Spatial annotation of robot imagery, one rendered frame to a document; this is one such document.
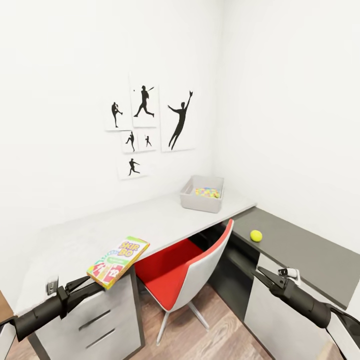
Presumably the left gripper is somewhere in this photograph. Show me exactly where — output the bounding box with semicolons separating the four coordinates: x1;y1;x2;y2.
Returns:
32;275;91;330

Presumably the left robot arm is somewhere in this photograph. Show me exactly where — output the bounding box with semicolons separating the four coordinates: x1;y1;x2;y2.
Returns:
0;275;91;360

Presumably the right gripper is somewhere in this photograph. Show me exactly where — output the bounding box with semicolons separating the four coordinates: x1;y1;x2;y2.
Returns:
250;266;314;317

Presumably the jigsaw puzzle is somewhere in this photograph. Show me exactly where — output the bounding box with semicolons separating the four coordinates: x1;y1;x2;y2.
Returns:
195;187;220;198

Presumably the tennis ball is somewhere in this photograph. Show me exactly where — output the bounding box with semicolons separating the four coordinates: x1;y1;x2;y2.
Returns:
250;230;263;242

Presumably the board game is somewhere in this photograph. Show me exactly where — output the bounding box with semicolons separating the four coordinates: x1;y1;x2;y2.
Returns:
86;187;219;290

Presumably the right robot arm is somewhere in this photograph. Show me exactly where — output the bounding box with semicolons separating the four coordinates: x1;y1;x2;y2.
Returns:
250;266;360;360

